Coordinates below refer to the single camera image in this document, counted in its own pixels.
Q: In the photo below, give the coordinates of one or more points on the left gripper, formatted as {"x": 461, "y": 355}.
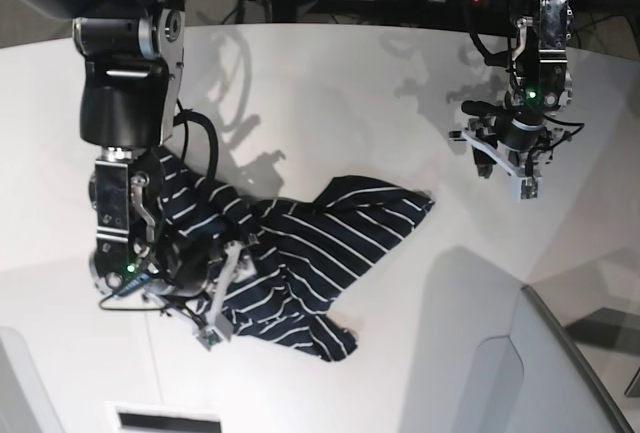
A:
{"x": 523, "y": 134}

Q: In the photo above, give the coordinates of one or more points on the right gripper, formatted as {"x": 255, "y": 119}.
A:
{"x": 187, "y": 280}

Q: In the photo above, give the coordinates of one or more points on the navy white striped t-shirt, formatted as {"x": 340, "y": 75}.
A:
{"x": 306, "y": 253}

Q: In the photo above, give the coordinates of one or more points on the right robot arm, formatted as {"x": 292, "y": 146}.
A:
{"x": 149, "y": 205}

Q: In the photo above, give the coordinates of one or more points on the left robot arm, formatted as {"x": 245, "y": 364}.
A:
{"x": 535, "y": 61}

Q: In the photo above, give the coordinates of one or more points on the grey monitor edge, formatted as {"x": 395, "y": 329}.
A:
{"x": 588, "y": 376}

